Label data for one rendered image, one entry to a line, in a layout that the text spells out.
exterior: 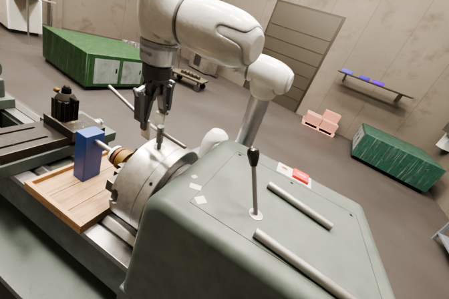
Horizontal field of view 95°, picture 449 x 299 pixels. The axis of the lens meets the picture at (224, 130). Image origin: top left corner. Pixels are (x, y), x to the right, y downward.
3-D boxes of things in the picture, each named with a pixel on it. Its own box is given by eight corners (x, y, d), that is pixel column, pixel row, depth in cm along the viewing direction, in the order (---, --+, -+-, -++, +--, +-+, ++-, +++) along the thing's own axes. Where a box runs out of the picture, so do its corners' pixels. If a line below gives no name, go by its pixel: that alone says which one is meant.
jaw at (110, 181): (147, 175, 72) (120, 191, 61) (144, 186, 74) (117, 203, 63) (124, 160, 74) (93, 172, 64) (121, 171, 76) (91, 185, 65)
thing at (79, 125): (93, 135, 102) (94, 127, 100) (72, 141, 93) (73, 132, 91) (65, 117, 107) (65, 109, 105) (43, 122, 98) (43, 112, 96)
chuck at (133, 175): (184, 186, 95) (197, 133, 78) (129, 244, 70) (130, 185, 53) (168, 176, 98) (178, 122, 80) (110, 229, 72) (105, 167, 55)
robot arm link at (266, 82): (229, 153, 148) (256, 169, 142) (217, 168, 137) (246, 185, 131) (261, 47, 97) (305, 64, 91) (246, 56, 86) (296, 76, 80)
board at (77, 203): (152, 183, 102) (154, 177, 101) (79, 234, 70) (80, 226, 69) (108, 155, 110) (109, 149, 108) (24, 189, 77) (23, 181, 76)
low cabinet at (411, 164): (423, 196, 480) (447, 171, 451) (348, 156, 548) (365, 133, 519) (405, 169, 643) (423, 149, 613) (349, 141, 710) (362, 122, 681)
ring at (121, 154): (146, 152, 80) (128, 141, 82) (127, 161, 72) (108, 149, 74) (141, 171, 83) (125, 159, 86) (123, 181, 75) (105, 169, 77)
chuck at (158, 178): (190, 190, 95) (204, 137, 77) (137, 250, 69) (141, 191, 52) (184, 186, 95) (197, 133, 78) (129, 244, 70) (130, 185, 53)
